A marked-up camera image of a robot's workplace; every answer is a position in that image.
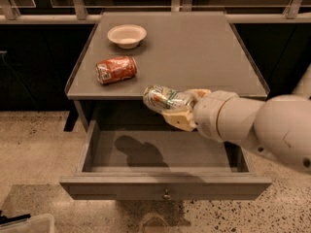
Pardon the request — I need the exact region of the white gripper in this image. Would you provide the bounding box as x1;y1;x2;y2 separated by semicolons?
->
162;88;238;143

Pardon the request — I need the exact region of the silver green 7up can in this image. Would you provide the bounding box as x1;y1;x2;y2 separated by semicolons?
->
143;84;194;114

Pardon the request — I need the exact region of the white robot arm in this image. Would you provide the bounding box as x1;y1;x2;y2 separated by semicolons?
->
162;89;311;174

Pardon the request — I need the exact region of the grey cabinet with top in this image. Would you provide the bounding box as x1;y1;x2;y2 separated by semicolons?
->
66;12;269;127

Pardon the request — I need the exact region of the orange soda can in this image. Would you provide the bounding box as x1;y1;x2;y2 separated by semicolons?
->
95;56;137;84

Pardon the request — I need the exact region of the open grey top drawer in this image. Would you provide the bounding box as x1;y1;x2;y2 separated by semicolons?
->
60;120;271;201

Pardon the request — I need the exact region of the brass drawer knob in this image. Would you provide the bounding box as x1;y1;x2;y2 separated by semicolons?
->
162;188;171;200

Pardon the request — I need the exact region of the white paper bowl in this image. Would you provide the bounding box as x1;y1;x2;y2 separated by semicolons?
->
107;24;147;50

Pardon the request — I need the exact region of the clear plastic bin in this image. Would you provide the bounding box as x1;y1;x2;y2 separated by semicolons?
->
0;214;58;233

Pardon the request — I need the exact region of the black object on bin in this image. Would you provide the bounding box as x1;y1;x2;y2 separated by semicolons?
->
0;211;31;225

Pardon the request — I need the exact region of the metal window frame railing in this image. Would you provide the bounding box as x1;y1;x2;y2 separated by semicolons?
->
0;0;311;23

